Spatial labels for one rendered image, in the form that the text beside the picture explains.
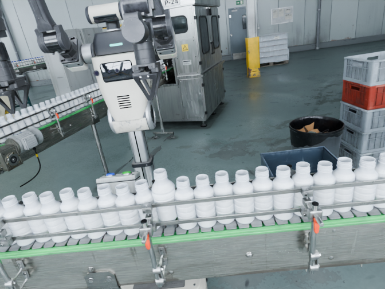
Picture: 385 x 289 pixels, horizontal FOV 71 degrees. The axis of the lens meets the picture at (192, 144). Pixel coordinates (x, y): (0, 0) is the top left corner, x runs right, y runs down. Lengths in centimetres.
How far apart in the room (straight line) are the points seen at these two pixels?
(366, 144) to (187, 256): 248
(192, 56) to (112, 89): 309
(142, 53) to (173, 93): 379
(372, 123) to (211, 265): 241
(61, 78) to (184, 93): 321
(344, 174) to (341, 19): 1338
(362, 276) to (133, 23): 196
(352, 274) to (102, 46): 198
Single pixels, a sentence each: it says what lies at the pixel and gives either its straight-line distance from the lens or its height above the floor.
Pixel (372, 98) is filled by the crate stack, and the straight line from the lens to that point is 295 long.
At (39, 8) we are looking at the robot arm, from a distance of 131.
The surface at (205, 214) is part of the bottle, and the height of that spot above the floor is 106.
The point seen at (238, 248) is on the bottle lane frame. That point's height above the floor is 93.
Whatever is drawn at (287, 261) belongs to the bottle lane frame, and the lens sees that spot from 96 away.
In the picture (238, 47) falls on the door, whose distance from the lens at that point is 1281.
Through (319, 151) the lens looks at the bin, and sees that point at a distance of 147.
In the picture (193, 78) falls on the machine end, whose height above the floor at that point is 83.
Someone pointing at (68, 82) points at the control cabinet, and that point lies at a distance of 667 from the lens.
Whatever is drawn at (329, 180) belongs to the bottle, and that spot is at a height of 112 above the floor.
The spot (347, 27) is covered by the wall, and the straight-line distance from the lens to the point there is 1429.
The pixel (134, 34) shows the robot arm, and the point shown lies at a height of 156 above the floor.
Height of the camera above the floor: 156
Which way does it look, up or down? 23 degrees down
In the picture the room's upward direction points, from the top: 8 degrees counter-clockwise
